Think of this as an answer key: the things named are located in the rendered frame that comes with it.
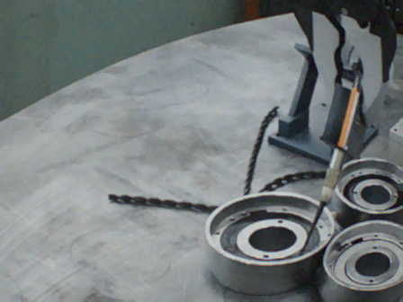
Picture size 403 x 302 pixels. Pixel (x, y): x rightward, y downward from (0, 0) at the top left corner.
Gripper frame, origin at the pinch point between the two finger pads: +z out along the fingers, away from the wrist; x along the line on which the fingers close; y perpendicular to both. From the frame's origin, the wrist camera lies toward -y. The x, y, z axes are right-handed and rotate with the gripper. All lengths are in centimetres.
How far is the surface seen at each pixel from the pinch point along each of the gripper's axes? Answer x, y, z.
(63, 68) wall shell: 155, 96, 61
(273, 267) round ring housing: 0.3, -10.0, 9.2
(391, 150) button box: 0.9, 17.2, 10.9
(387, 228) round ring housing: -6.2, 0.2, 9.6
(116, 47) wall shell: 154, 123, 62
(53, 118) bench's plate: 38.9, 1.3, 12.9
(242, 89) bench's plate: 25.9, 21.1, 13.0
